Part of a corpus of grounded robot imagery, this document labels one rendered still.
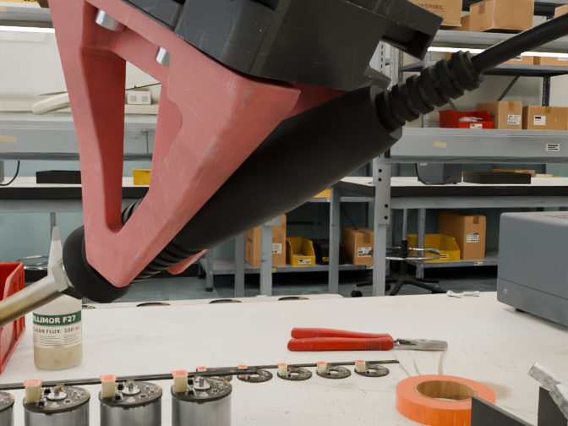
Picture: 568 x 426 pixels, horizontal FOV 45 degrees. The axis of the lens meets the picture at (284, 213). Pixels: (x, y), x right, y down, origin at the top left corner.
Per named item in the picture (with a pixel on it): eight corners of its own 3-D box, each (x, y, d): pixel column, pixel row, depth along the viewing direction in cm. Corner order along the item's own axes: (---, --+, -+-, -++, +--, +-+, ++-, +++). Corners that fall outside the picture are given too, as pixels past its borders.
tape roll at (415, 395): (397, 387, 46) (398, 370, 45) (490, 395, 44) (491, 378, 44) (392, 423, 40) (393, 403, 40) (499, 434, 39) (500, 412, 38)
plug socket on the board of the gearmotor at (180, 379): (193, 391, 27) (193, 375, 27) (172, 393, 27) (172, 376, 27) (192, 385, 28) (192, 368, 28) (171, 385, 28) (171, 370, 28)
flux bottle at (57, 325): (24, 369, 48) (21, 229, 47) (46, 354, 52) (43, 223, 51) (71, 371, 48) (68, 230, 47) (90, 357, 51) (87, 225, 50)
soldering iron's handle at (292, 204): (75, 311, 20) (482, 116, 13) (49, 232, 20) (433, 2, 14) (136, 295, 22) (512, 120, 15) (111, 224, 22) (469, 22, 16)
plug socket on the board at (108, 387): (122, 396, 27) (122, 379, 27) (99, 398, 26) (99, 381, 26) (122, 389, 27) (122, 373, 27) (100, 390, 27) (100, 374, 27)
